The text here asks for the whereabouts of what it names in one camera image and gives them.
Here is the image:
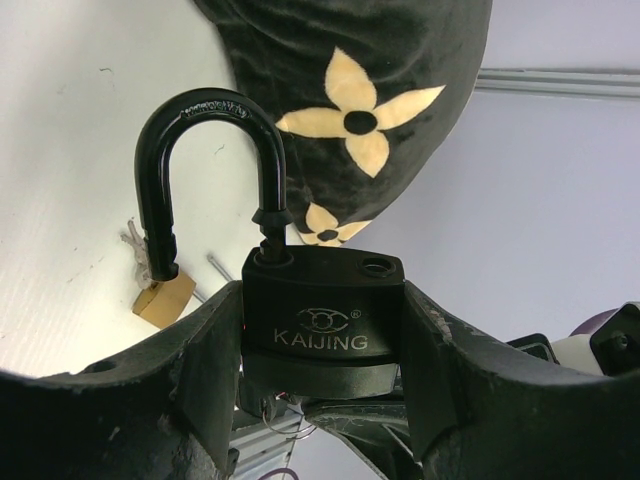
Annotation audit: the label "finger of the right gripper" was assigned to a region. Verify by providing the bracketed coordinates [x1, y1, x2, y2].
[302, 399, 415, 480]

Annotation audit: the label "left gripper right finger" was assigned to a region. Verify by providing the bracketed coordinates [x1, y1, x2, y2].
[400, 284, 639, 479]

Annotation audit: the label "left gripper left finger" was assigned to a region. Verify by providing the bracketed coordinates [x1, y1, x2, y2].
[1, 282, 242, 479]

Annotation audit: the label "black padlock shackle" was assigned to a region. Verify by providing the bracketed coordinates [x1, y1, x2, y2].
[134, 88, 404, 400]

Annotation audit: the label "black-headed keys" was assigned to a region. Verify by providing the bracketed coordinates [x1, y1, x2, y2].
[250, 392, 317, 442]

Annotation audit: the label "large brass padlock long shackle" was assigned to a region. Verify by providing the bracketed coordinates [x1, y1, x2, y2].
[131, 269, 210, 329]

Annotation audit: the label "black floral pillow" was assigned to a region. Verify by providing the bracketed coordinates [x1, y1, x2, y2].
[197, 0, 492, 247]

